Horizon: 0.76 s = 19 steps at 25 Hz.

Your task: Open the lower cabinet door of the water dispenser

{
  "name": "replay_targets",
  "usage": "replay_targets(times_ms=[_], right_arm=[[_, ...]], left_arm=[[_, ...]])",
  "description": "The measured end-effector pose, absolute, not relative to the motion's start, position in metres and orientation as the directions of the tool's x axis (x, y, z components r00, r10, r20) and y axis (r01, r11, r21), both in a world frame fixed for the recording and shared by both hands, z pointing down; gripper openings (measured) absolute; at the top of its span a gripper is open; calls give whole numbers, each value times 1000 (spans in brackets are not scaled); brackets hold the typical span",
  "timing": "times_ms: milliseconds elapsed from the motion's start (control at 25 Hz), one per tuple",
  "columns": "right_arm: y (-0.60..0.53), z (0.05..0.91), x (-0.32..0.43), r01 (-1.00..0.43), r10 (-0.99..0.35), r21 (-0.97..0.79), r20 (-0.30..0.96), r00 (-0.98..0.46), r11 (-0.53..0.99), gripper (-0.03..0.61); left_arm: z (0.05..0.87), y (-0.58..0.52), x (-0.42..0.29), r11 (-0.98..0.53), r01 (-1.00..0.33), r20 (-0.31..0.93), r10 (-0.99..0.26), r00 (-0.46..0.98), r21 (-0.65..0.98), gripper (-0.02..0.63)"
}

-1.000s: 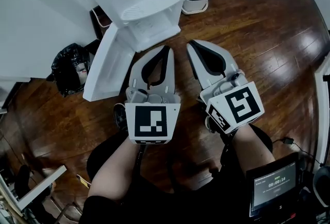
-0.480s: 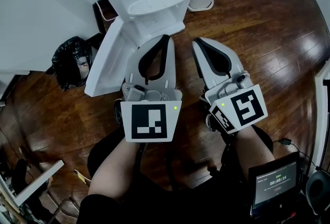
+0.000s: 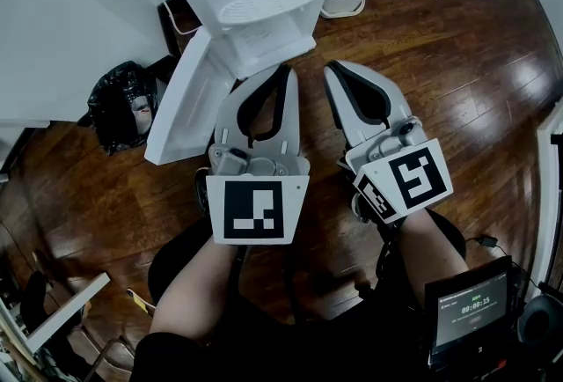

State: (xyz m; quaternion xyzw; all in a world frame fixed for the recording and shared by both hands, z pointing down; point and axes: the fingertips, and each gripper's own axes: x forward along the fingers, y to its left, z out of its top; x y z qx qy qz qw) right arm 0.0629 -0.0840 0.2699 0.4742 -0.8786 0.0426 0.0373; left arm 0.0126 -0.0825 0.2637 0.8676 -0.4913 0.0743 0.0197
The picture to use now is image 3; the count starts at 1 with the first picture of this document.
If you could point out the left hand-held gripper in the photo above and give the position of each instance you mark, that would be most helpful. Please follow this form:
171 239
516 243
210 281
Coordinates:
253 213

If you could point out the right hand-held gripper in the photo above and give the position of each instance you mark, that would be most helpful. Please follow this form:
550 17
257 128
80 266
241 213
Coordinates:
413 178

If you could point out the person's right forearm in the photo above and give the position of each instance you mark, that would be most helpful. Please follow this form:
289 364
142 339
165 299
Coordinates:
431 248

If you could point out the person's left forearm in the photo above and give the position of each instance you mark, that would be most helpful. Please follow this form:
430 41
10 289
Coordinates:
193 292

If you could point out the person's left shoe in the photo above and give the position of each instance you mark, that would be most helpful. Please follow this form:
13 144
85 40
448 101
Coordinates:
201 191

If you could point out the grey bin with black bag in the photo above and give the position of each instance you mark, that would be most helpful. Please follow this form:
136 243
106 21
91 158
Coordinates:
114 107

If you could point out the white furniture panel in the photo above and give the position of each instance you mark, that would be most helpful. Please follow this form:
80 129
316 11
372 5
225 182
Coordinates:
556 195

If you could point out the black chest-mounted screen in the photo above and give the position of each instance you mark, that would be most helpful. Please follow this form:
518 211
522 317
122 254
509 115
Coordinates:
470 310

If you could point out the person's black shirt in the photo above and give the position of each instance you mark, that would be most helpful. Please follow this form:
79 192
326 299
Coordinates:
286 354

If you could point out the black headphones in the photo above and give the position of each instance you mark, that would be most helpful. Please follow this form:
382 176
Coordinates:
538 321

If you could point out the black chair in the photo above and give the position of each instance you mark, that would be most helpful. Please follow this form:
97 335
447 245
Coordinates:
33 301

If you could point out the metal chair frame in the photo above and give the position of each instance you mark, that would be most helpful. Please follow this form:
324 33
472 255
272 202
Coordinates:
110 340

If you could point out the white desk frame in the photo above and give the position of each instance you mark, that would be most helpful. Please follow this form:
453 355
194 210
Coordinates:
66 312

